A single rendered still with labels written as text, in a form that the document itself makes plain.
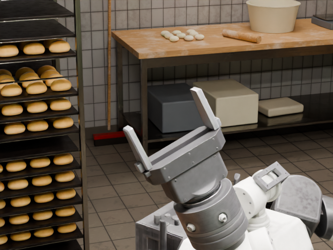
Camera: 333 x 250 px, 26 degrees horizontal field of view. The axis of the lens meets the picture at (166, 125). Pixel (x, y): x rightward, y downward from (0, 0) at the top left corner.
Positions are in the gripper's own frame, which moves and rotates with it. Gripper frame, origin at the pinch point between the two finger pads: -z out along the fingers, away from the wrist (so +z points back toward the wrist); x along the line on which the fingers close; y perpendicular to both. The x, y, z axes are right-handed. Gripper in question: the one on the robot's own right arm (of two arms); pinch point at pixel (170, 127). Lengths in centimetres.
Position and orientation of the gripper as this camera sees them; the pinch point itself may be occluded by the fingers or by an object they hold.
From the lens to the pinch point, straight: 97.1
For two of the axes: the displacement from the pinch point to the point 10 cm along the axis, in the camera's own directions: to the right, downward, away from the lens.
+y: 3.8, 1.8, -9.1
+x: 8.4, -4.9, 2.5
